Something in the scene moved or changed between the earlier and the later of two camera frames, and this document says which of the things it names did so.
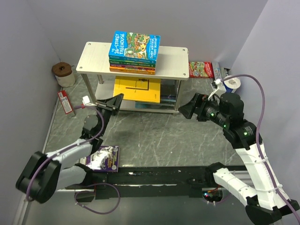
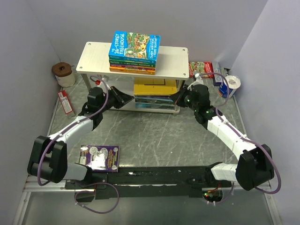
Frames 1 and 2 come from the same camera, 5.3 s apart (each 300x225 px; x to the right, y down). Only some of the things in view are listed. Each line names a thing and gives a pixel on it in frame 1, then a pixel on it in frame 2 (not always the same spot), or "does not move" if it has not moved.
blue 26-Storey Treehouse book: (134, 46) does not move
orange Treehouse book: (130, 70) does not move
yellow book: (138, 89) to (154, 86)
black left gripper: (112, 104) to (121, 98)
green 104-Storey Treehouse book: (131, 63) does not move
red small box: (65, 101) does not move
